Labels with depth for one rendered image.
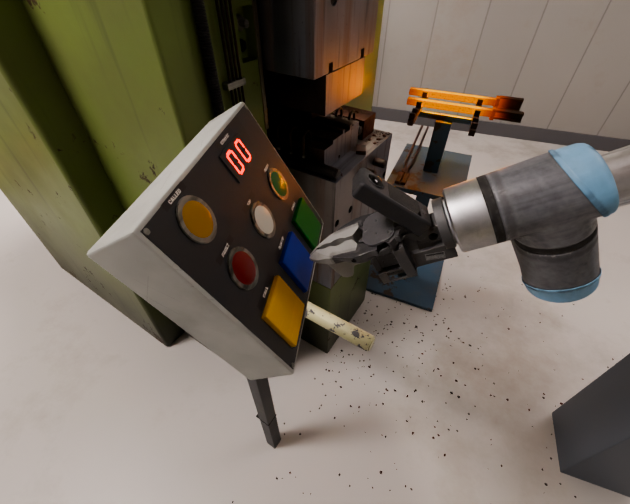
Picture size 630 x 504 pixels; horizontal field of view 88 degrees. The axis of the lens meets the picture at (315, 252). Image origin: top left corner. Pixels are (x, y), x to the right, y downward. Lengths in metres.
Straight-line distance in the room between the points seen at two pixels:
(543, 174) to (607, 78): 3.40
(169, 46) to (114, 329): 1.48
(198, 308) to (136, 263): 0.08
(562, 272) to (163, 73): 0.70
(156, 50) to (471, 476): 1.55
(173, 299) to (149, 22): 0.47
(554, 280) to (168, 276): 0.48
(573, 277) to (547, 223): 0.10
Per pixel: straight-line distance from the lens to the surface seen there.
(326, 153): 0.94
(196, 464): 1.50
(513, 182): 0.45
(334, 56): 0.88
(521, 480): 1.60
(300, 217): 0.59
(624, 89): 3.90
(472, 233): 0.44
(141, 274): 0.39
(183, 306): 0.40
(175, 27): 0.73
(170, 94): 0.73
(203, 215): 0.40
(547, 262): 0.51
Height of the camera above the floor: 1.39
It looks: 44 degrees down
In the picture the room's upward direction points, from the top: straight up
